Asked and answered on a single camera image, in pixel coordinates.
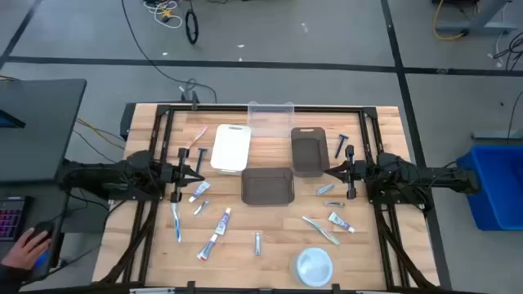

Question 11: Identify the black cable hoop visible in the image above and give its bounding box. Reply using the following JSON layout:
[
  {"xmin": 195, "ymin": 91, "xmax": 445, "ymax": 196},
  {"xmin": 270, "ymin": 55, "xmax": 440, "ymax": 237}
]
[{"xmin": 184, "ymin": 8, "xmax": 200, "ymax": 46}]

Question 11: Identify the person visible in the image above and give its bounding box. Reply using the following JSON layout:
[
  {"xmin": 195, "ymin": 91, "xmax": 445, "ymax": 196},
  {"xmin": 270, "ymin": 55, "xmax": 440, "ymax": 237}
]
[{"xmin": 0, "ymin": 226, "xmax": 52, "ymax": 294}]

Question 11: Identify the black cable tangle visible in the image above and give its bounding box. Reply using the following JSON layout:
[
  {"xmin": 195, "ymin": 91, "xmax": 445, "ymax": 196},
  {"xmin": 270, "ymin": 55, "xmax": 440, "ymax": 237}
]
[{"xmin": 492, "ymin": 31, "xmax": 523, "ymax": 71}]

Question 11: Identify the grey floor base bar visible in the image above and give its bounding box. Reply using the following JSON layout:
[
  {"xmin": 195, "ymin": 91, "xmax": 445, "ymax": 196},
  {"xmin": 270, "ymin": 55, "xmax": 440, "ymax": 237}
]
[{"xmin": 472, "ymin": 129, "xmax": 523, "ymax": 142}]

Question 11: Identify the green and white toothbrush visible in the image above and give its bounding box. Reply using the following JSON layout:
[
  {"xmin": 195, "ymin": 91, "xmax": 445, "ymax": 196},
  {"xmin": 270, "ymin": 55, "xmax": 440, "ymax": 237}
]
[{"xmin": 301, "ymin": 216, "xmax": 342, "ymax": 247}]

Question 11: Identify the white plastic bin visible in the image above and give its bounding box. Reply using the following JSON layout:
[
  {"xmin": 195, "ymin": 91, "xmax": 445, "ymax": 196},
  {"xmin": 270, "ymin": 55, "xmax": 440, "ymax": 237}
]
[{"xmin": 210, "ymin": 123, "xmax": 253, "ymax": 175}]

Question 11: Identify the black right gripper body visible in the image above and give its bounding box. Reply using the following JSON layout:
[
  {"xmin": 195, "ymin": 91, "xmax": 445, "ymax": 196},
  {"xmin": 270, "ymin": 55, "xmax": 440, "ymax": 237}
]
[{"xmin": 345, "ymin": 145, "xmax": 356, "ymax": 200}]

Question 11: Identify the dark lower desk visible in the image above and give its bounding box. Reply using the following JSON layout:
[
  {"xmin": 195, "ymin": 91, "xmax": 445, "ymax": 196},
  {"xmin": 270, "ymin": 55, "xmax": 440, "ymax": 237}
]
[{"xmin": 0, "ymin": 179, "xmax": 111, "ymax": 283}]

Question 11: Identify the backlit keyboard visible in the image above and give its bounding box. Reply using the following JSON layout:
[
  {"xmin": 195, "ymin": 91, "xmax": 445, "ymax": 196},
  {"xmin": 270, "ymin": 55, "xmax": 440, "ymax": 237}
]
[{"xmin": 0, "ymin": 195, "xmax": 26, "ymax": 243}]

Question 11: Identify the red and white toothbrush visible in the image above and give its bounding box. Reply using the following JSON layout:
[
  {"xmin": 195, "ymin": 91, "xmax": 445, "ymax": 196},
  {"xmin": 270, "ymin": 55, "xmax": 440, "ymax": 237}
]
[{"xmin": 184, "ymin": 124, "xmax": 209, "ymax": 151}]

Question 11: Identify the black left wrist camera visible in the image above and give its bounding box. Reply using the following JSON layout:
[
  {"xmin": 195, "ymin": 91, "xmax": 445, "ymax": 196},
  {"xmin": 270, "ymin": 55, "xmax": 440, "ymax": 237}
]
[{"xmin": 160, "ymin": 163, "xmax": 178, "ymax": 185}]

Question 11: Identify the silver aluminium profile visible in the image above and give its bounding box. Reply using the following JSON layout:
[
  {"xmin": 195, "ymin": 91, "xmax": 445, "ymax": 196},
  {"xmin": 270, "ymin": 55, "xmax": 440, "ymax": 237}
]
[{"xmin": 129, "ymin": 287, "xmax": 177, "ymax": 294}]

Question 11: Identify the blue and white toothbrush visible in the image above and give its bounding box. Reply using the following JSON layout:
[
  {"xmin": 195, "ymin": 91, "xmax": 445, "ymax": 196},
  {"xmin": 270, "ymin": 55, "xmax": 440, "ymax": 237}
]
[{"xmin": 171, "ymin": 202, "xmax": 183, "ymax": 244}]

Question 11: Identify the black desk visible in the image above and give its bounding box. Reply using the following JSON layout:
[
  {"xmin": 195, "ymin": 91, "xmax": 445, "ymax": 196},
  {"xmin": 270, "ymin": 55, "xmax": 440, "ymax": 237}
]
[{"xmin": 0, "ymin": 78, "xmax": 88, "ymax": 183}]

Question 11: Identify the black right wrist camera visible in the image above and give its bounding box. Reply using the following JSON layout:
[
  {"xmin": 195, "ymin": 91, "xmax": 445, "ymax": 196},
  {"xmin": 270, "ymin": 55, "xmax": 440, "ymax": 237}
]
[{"xmin": 354, "ymin": 161, "xmax": 370, "ymax": 184}]

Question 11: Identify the white cable bundle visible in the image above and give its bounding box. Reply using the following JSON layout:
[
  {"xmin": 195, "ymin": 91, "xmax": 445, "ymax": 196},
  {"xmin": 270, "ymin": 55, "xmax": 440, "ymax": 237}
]
[{"xmin": 142, "ymin": 0, "xmax": 184, "ymax": 29}]

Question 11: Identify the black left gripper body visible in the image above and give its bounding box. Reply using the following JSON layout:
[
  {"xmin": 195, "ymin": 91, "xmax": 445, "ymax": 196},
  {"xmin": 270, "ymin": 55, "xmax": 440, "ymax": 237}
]
[{"xmin": 170, "ymin": 147, "xmax": 191, "ymax": 204}]

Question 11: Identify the black edge bracket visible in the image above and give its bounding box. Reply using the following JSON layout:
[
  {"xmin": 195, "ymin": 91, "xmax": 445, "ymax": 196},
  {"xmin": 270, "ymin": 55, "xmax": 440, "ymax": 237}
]
[{"xmin": 119, "ymin": 102, "xmax": 136, "ymax": 140}]

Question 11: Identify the yellow floor cable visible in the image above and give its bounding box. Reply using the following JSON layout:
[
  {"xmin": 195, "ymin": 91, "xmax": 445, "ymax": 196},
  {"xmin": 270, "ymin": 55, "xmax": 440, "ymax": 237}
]
[{"xmin": 432, "ymin": 0, "xmax": 467, "ymax": 42}]

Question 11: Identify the smoky grey plastic bin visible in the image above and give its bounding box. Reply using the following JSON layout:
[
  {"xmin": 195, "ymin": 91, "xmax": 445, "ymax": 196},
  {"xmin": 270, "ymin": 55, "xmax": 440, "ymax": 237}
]
[
  {"xmin": 290, "ymin": 127, "xmax": 331, "ymax": 178},
  {"xmin": 240, "ymin": 167, "xmax": 296, "ymax": 207}
]

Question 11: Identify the small toothpaste tube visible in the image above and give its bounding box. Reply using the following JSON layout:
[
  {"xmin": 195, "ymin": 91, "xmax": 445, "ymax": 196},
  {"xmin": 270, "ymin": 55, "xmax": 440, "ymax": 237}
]
[
  {"xmin": 327, "ymin": 212, "xmax": 356, "ymax": 234},
  {"xmin": 195, "ymin": 233, "xmax": 219, "ymax": 263},
  {"xmin": 188, "ymin": 180, "xmax": 212, "ymax": 204},
  {"xmin": 214, "ymin": 207, "xmax": 233, "ymax": 237}
]

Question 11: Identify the blue plastic crate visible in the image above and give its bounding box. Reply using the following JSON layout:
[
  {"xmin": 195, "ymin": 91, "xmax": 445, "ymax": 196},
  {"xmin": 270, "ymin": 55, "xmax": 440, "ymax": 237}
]
[{"xmin": 456, "ymin": 145, "xmax": 523, "ymax": 232}]

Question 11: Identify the black floor cable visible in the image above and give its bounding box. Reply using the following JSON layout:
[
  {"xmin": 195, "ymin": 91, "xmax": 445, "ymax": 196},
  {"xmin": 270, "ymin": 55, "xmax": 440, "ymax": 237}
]
[{"xmin": 120, "ymin": 0, "xmax": 218, "ymax": 104}]

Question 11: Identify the grey table stand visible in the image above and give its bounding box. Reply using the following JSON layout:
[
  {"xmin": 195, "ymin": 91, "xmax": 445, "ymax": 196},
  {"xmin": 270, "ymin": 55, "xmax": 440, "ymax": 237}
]
[{"xmin": 433, "ymin": 0, "xmax": 518, "ymax": 36}]

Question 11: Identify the black desk monitor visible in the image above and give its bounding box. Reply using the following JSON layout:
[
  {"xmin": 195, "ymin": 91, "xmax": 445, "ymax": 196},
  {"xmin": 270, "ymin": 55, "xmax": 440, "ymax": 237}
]
[{"xmin": 0, "ymin": 109, "xmax": 26, "ymax": 129}]

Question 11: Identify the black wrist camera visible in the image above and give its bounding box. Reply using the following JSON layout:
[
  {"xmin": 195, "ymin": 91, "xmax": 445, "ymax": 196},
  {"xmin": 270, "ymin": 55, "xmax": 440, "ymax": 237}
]
[
  {"xmin": 354, "ymin": 161, "xmax": 370, "ymax": 184},
  {"xmin": 160, "ymin": 163, "xmax": 178, "ymax": 185}
]

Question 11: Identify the clear plastic bin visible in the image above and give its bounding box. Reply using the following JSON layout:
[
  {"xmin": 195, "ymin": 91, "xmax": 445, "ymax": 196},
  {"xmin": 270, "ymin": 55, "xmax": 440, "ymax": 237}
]
[{"xmin": 247, "ymin": 101, "xmax": 296, "ymax": 138}]

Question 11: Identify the black aluminium rig frame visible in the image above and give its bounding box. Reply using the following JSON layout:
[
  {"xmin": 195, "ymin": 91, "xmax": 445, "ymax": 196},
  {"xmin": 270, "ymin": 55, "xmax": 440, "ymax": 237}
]
[{"xmin": 97, "ymin": 104, "xmax": 440, "ymax": 294}]

